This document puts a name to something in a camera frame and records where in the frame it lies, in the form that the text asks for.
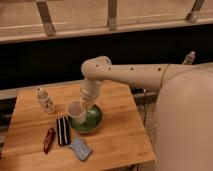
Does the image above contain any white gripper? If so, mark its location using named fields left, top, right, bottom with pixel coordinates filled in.
left=79, top=87, right=99, bottom=111

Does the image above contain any white ceramic cup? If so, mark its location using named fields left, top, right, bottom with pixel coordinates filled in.
left=67, top=101, right=86, bottom=124

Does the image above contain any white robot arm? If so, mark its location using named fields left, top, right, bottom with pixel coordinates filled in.
left=81, top=56, right=213, bottom=171

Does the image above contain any green ceramic bowl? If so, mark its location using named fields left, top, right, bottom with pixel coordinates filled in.
left=68, top=105, right=102, bottom=133

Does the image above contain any black white striped case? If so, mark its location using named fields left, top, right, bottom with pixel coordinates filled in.
left=56, top=117, right=71, bottom=146

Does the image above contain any small white patterned bottle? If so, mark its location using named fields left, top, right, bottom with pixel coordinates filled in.
left=36, top=87, right=56, bottom=114

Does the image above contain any blue grey sponge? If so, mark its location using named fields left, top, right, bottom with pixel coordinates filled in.
left=69, top=137, right=93, bottom=162

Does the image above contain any red pocket knife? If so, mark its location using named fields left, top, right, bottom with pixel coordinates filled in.
left=43, top=128, right=55, bottom=154

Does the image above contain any clear bottle in background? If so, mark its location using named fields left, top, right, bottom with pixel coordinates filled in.
left=183, top=51, right=195, bottom=65

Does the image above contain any metal railing post middle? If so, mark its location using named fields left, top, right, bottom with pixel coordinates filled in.
left=107, top=0, right=117, bottom=30

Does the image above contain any metal railing post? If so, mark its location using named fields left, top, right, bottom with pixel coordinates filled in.
left=185, top=0, right=205, bottom=23
left=36, top=0, right=55, bottom=36
left=107, top=0, right=117, bottom=30

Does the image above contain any metal railing post left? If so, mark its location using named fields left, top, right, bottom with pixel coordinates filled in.
left=36, top=0, right=55, bottom=36

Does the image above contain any metal railing post right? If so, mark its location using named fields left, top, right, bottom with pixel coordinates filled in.
left=185, top=0, right=205, bottom=23

